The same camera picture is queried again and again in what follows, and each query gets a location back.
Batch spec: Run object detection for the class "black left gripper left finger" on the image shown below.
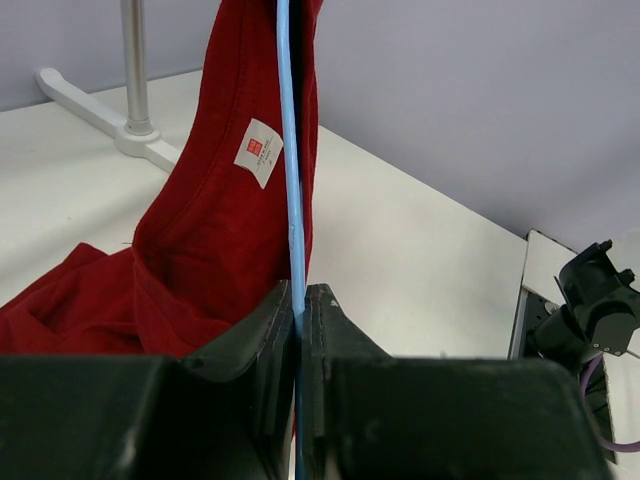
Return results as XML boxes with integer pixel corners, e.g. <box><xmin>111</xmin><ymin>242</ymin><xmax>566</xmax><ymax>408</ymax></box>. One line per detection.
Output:
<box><xmin>1</xmin><ymin>282</ymin><xmax>295</xmax><ymax>479</ymax></box>

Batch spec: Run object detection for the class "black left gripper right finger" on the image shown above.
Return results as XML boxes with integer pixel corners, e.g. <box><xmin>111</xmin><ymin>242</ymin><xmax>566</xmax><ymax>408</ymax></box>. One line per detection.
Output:
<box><xmin>302</xmin><ymin>284</ymin><xmax>612</xmax><ymax>479</ymax></box>

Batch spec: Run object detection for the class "red t-shirt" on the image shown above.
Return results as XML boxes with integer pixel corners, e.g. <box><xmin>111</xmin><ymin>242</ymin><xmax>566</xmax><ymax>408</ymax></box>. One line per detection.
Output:
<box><xmin>0</xmin><ymin>0</ymin><xmax>325</xmax><ymax>358</ymax></box>

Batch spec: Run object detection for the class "light blue wire hanger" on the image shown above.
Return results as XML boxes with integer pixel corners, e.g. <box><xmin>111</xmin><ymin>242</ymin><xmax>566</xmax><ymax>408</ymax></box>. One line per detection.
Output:
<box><xmin>276</xmin><ymin>0</ymin><xmax>307</xmax><ymax>479</ymax></box>

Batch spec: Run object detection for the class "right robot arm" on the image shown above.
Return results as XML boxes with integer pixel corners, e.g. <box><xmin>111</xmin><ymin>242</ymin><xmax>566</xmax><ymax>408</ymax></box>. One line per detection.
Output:
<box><xmin>526</xmin><ymin>240</ymin><xmax>639</xmax><ymax>374</ymax></box>

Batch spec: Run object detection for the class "white clothes rack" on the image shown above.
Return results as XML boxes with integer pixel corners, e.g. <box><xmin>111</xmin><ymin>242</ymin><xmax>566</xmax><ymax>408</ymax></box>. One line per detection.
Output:
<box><xmin>35</xmin><ymin>0</ymin><xmax>180</xmax><ymax>173</ymax></box>

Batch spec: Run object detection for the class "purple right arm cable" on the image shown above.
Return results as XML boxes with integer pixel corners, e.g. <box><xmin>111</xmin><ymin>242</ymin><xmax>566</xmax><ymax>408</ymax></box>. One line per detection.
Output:
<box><xmin>578</xmin><ymin>351</ymin><xmax>640</xmax><ymax>455</ymax></box>

